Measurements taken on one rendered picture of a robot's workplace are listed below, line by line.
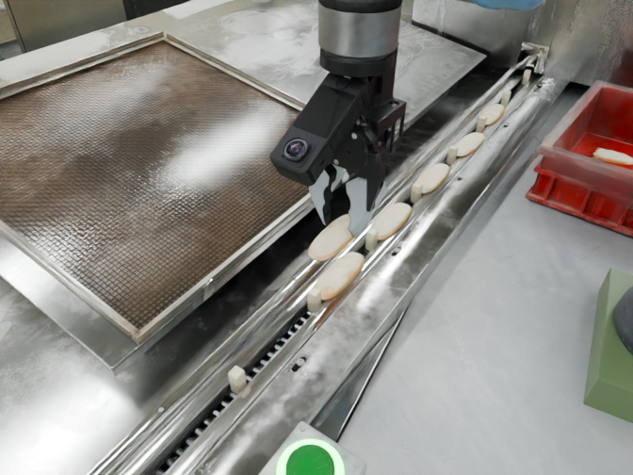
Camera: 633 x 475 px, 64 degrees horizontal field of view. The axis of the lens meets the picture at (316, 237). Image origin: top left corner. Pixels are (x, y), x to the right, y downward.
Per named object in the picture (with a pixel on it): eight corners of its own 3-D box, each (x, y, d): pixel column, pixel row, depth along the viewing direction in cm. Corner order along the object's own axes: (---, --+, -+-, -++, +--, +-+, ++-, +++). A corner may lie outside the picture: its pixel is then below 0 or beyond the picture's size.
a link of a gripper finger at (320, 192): (348, 206, 65) (363, 147, 58) (322, 230, 61) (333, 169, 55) (329, 195, 66) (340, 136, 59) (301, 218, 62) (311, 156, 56)
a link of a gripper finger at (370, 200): (387, 209, 55) (383, 134, 50) (380, 216, 54) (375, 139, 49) (350, 200, 58) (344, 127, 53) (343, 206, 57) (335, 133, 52)
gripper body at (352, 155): (403, 151, 57) (416, 42, 50) (364, 185, 52) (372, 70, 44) (346, 132, 61) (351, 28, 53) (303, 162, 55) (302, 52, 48)
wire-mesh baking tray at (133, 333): (138, 346, 53) (137, 338, 52) (-118, 139, 69) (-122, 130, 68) (377, 148, 84) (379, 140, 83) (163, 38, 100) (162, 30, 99)
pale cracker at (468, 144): (465, 159, 88) (466, 155, 87) (446, 153, 90) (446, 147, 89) (490, 138, 94) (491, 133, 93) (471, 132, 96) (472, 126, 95)
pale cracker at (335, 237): (327, 267, 57) (327, 259, 56) (300, 253, 58) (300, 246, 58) (371, 221, 63) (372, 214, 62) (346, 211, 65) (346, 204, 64)
